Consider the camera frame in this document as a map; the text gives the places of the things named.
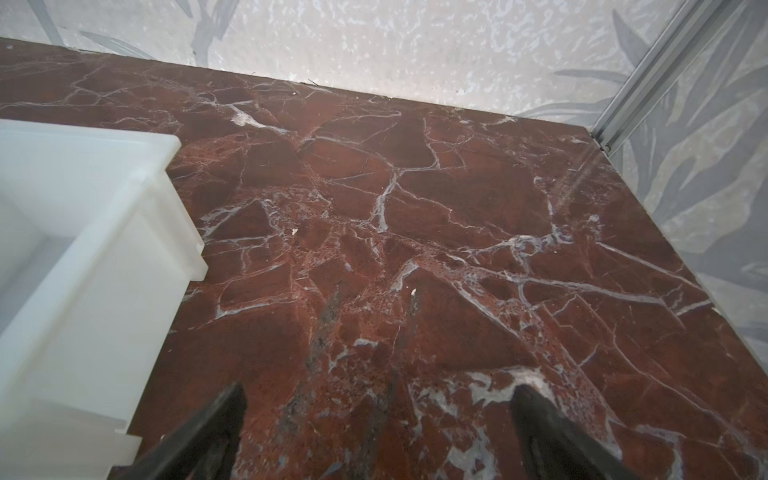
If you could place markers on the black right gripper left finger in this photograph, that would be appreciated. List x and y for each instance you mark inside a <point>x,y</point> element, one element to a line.
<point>205,446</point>

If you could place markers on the aluminium cage frame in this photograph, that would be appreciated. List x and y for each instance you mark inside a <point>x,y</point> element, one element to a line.
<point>690,30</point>

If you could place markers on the white right sorting bin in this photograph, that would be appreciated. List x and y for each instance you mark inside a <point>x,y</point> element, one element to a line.
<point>97,252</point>

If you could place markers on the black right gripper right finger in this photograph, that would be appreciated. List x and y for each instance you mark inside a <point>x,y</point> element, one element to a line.
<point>554,447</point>

